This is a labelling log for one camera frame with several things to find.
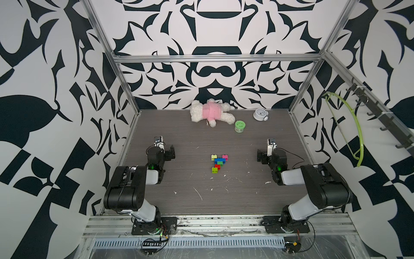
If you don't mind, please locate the black wall hook rail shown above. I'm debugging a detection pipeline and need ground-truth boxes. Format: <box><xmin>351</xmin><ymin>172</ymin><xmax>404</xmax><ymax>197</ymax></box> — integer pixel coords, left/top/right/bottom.
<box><xmin>347</xmin><ymin>77</ymin><xmax>414</xmax><ymax>156</ymax></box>

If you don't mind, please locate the blue lego brick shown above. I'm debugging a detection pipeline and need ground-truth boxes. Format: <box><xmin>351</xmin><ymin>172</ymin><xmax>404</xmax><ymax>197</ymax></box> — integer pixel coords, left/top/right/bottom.
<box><xmin>214</xmin><ymin>158</ymin><xmax>226</xmax><ymax>164</ymax></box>

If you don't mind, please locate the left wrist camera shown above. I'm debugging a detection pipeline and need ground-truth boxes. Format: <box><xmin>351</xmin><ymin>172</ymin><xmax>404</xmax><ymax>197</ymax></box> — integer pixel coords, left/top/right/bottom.
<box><xmin>154</xmin><ymin>136</ymin><xmax>166</xmax><ymax>152</ymax></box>

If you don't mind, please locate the green lidded jar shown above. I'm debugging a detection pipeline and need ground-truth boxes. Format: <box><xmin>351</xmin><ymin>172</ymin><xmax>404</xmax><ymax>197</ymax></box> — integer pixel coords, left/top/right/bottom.
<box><xmin>235</xmin><ymin>120</ymin><xmax>246</xmax><ymax>133</ymax></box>

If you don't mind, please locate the white alarm clock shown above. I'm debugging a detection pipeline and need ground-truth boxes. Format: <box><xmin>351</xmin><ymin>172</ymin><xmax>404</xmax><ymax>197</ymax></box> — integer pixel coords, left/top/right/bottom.
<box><xmin>253</xmin><ymin>109</ymin><xmax>268</xmax><ymax>122</ymax></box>

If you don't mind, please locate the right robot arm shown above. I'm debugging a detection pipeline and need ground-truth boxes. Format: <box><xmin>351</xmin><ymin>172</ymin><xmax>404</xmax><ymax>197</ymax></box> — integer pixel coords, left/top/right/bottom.
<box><xmin>257</xmin><ymin>148</ymin><xmax>353</xmax><ymax>233</ymax></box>

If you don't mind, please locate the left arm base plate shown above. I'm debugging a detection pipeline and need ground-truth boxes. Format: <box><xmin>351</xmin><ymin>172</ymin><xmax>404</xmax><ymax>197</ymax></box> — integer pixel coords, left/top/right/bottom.
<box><xmin>132</xmin><ymin>217</ymin><xmax>178</xmax><ymax>236</ymax></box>

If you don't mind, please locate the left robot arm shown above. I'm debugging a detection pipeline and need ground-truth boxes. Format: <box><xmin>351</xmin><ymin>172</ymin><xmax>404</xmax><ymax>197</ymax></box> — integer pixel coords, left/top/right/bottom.
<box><xmin>103</xmin><ymin>145</ymin><xmax>175</xmax><ymax>231</ymax></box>

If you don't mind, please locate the aluminium frame rail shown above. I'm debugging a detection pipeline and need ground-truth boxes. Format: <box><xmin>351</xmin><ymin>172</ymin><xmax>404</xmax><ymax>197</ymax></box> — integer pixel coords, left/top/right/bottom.
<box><xmin>113</xmin><ymin>54</ymin><xmax>321</xmax><ymax>64</ymax></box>

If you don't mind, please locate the white teddy bear pink shirt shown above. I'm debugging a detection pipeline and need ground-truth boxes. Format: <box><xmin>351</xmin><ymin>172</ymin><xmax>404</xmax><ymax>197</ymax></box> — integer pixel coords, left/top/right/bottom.
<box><xmin>190</xmin><ymin>99</ymin><xmax>236</xmax><ymax>127</ymax></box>

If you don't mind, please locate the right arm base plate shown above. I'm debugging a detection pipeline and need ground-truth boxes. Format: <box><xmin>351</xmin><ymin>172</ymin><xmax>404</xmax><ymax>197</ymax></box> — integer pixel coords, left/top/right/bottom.
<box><xmin>260</xmin><ymin>214</ymin><xmax>310</xmax><ymax>234</ymax></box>

